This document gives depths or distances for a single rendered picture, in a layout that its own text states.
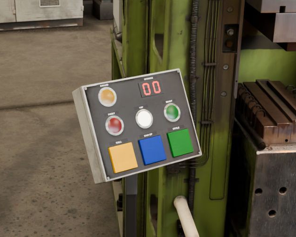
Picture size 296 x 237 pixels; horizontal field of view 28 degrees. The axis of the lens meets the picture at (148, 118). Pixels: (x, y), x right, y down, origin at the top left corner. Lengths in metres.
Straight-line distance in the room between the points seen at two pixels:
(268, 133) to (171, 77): 0.42
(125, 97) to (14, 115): 2.98
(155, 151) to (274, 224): 0.61
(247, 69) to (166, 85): 0.71
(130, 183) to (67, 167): 1.95
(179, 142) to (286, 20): 0.51
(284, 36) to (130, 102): 0.55
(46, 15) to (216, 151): 5.17
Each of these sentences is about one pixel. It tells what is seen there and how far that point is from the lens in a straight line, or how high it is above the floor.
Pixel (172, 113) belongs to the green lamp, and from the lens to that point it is 1.79.
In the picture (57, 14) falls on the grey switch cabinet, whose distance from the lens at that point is 7.17.
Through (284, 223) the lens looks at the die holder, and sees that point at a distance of 2.16.
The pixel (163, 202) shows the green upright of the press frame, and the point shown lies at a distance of 2.24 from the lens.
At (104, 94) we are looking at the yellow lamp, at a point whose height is 1.17.
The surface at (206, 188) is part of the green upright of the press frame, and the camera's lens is 2.24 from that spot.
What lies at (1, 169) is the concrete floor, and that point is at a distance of 3.85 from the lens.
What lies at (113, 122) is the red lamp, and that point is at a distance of 1.69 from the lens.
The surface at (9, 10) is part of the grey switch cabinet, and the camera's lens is 7.08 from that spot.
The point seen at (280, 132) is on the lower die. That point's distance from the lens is 2.05.
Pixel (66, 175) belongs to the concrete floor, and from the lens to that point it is 3.73.
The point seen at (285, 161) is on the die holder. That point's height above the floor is 0.87.
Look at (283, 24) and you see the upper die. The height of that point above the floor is 1.33.
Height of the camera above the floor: 1.77
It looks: 23 degrees down
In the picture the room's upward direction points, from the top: 1 degrees clockwise
